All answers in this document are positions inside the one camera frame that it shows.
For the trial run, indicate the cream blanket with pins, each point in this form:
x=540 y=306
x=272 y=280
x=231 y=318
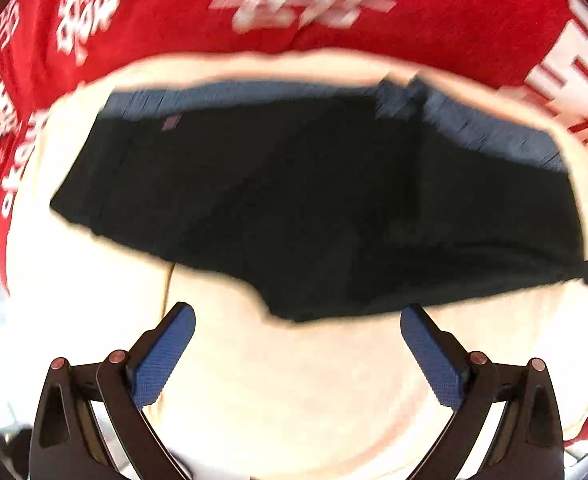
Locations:
x=274 y=400

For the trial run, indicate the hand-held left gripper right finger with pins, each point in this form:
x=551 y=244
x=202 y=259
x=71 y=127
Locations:
x=434 y=360

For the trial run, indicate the black pants with blue stripe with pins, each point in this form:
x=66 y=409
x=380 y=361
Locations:
x=299 y=200

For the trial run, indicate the red printed blanket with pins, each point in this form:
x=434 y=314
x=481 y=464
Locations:
x=174 y=10

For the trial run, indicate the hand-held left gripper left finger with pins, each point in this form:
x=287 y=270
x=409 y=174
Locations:
x=164 y=355

